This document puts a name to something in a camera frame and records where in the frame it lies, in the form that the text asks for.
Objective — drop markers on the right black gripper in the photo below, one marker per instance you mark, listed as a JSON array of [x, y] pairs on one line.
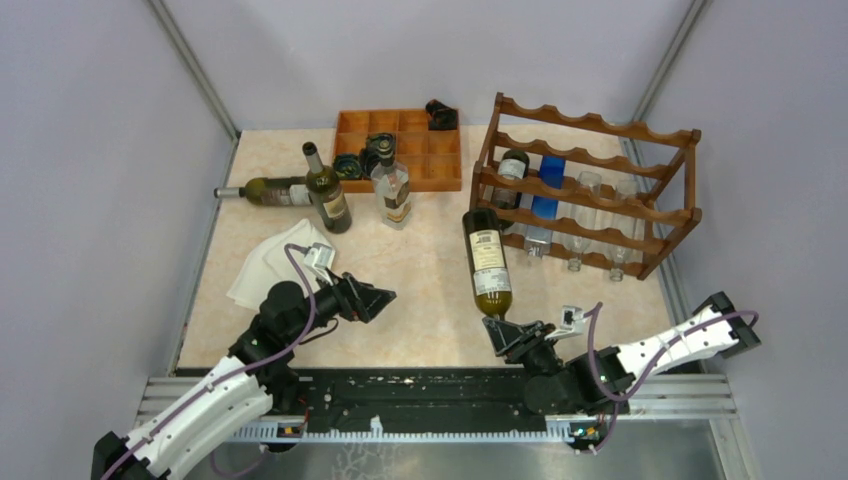
[[521, 337]]

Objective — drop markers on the wooden compartment tray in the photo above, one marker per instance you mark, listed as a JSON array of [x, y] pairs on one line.
[[433, 158]]

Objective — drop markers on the green bottle front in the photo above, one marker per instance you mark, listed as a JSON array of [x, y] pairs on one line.
[[491, 284]]

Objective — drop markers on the black part in tray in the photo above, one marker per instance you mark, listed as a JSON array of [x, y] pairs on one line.
[[376, 147]]

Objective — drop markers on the white cable duct strip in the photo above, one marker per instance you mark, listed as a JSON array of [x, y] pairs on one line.
[[276, 430]]

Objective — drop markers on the small clear labelled bottle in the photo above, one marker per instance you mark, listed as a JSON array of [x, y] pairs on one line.
[[391, 183]]

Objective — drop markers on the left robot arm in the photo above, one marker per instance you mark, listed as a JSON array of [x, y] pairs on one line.
[[252, 379]]

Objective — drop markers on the wooden wine rack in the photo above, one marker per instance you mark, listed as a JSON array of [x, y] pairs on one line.
[[665, 207]]

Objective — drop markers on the blue square glass bottle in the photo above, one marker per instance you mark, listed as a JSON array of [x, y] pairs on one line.
[[538, 240]]

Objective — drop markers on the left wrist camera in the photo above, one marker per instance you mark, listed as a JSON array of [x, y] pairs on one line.
[[319, 256]]

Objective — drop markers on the lying green wine bottle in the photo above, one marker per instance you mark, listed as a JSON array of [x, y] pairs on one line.
[[269, 192]]

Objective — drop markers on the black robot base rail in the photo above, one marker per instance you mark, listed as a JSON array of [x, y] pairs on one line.
[[456, 400]]

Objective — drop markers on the white folded cloth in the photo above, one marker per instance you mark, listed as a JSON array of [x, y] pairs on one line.
[[267, 264]]

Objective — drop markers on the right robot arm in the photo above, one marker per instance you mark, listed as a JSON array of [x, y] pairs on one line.
[[629, 364]]

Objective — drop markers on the black part behind tray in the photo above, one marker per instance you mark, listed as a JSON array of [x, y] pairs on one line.
[[440, 116]]

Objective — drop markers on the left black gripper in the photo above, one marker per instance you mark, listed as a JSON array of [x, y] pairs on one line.
[[359, 300]]

